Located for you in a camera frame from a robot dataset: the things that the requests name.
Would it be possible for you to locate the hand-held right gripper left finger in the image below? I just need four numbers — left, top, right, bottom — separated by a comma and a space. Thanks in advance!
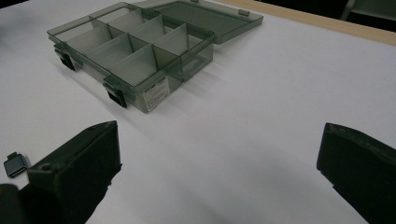
19, 120, 122, 224

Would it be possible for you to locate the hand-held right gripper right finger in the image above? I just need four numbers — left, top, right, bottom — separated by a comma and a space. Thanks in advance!
316, 122, 396, 224

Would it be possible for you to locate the small grey adapter plug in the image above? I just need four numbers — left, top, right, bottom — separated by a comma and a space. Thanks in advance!
3, 151, 29, 179

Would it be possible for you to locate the translucent grey compartment organizer box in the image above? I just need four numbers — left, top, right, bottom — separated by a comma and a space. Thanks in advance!
47, 0, 264, 114

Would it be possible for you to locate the grey chair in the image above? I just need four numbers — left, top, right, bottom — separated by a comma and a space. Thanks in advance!
339, 0, 396, 22

